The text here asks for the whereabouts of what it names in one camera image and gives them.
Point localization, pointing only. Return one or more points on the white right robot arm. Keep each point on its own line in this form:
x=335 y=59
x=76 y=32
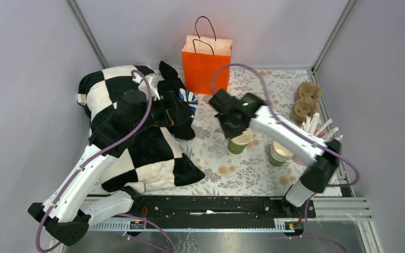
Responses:
x=319 y=156

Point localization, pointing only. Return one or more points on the pink cup of stirrers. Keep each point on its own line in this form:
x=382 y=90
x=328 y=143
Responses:
x=312 y=126

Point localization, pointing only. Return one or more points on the green paper coffee cup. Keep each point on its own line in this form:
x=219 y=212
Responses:
x=237 y=144

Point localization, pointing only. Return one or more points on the orange paper bag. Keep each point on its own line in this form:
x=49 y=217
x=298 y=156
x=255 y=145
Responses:
x=205 y=61

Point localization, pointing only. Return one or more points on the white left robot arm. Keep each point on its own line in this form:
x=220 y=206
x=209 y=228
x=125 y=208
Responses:
x=64 y=215

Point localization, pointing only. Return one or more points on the blue white striped cloth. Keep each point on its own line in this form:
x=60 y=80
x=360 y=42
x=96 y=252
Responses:
x=189 y=98

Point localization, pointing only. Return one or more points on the brown cardboard cup carrier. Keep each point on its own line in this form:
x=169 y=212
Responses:
x=308 y=95

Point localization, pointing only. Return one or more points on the black white checkered blanket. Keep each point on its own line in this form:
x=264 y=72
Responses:
x=154 y=159

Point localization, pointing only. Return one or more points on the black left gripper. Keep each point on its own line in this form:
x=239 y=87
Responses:
x=179 y=113

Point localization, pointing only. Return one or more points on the stack of green paper cups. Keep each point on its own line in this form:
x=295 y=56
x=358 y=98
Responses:
x=278 y=154

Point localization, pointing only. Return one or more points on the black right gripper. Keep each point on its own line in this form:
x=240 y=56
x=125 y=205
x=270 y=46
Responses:
x=229 y=134

